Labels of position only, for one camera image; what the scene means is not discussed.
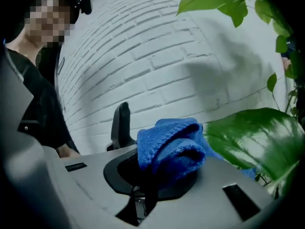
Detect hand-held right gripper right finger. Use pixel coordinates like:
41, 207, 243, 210
140, 156, 277, 229

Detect black chest rig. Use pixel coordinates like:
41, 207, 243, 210
16, 108, 62, 147

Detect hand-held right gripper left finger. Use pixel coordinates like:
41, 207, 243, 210
62, 145, 153, 229

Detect person's black shirt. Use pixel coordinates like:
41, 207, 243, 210
3, 45, 79, 157

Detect green leafy plant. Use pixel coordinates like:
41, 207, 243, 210
175, 0, 305, 198

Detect person's head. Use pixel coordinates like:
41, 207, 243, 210
23, 0, 79, 49

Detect white wall plate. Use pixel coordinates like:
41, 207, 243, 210
58, 57, 66, 75

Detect blue cloth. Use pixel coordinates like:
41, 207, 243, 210
136, 117, 258, 190

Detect black head camera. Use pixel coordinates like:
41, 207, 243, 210
70, 0, 93, 15

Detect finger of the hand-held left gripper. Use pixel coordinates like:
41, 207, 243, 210
106, 101, 137, 152

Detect person's left forearm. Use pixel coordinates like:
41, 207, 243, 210
56, 144, 81, 158

